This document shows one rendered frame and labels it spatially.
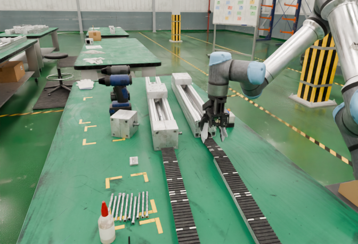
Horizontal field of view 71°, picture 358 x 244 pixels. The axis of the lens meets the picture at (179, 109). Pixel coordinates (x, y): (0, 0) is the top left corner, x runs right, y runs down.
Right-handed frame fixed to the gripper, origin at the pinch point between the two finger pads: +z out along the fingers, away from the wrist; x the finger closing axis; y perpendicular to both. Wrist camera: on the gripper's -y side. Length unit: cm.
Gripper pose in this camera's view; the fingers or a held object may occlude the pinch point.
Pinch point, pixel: (212, 139)
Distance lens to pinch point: 105.3
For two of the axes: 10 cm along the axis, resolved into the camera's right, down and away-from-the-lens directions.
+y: 1.6, 3.7, -9.2
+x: 9.9, -0.5, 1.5
